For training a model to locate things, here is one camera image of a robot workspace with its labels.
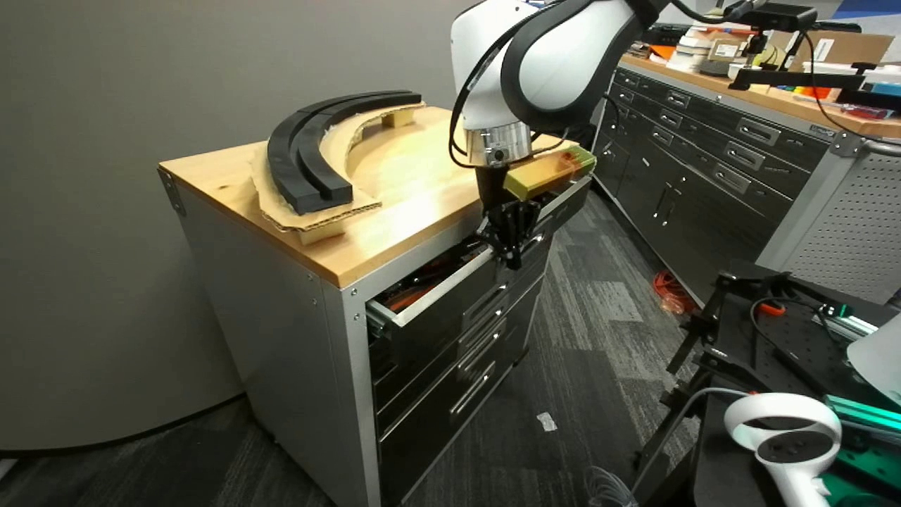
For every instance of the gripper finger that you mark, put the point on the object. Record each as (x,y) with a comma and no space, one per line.
(526,232)
(496,236)

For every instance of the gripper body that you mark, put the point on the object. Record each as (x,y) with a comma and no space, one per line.
(495,186)

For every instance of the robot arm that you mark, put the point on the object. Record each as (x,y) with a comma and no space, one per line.
(563,63)

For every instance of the open top drawer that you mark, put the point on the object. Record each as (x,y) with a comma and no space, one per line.
(436,303)

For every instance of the closed black drawer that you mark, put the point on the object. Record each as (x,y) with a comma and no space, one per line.
(436,422)
(429,373)
(422,468)

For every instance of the long black drawer workbench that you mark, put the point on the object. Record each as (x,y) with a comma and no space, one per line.
(704,169)

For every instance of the steel drawer cabinet wooden top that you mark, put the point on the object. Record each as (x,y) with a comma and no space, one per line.
(281,296)

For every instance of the orange tool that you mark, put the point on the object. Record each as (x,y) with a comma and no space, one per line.
(415,292)

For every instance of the small wooden block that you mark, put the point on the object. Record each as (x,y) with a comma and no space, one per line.
(320,234)
(398,118)

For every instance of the black curved rubber strip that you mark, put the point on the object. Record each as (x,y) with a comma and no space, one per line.
(281,165)
(317,165)

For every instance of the white paper scrap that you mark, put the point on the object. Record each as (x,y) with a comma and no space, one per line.
(547,422)

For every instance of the curved cardboard piece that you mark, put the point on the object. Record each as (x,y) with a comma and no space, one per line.
(281,208)

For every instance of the stack of white boxes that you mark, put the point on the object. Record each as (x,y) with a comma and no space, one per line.
(697,53)

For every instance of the white hand controller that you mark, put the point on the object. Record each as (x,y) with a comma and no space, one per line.
(788,443)

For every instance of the cardboard box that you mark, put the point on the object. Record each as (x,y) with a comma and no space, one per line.
(845,48)

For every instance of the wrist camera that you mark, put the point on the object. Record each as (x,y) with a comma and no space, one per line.
(549,172)

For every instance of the camera on mount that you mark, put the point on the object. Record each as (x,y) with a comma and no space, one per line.
(774,14)

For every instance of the green metal rail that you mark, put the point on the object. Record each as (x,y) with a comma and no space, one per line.
(852,325)
(869,429)

